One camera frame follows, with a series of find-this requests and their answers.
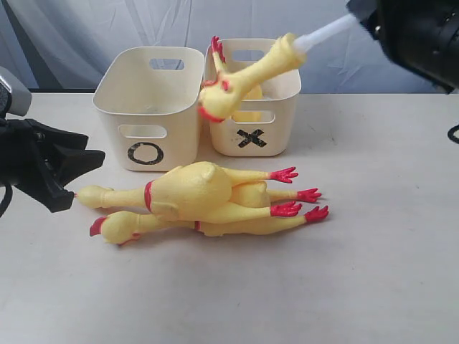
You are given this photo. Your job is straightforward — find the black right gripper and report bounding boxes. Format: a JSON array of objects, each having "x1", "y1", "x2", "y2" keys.
[{"x1": 346, "y1": 0, "x2": 458, "y2": 94}]

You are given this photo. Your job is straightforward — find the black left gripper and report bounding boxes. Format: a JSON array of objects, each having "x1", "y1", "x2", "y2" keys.
[{"x1": 1, "y1": 119, "x2": 105, "y2": 214}]

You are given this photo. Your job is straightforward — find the whole rubber chicken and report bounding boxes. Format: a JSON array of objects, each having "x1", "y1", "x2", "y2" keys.
[
  {"x1": 90, "y1": 182, "x2": 329, "y2": 246},
  {"x1": 76, "y1": 161, "x2": 302, "y2": 224}
]

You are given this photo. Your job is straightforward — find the chicken head with white tube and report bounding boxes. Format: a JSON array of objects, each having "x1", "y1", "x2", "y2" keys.
[{"x1": 198, "y1": 14, "x2": 357, "y2": 123}]

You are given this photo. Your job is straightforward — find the headless rubber chicken body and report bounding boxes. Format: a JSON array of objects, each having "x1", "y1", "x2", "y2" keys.
[{"x1": 211, "y1": 36, "x2": 263, "y2": 123}]

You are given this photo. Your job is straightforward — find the blue-grey backdrop curtain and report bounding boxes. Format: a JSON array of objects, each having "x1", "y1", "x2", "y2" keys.
[{"x1": 1, "y1": 1, "x2": 435, "y2": 93}]

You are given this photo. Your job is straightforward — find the cream bin marked O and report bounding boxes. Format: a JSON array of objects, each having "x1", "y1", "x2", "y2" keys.
[{"x1": 93, "y1": 46, "x2": 204, "y2": 171}]

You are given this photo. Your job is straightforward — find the cream bin marked X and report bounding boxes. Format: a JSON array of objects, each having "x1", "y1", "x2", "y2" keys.
[{"x1": 204, "y1": 38, "x2": 301, "y2": 157}]

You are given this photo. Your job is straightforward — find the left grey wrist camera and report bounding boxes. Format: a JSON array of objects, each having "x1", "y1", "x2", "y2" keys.
[{"x1": 1, "y1": 67, "x2": 32, "y2": 118}]

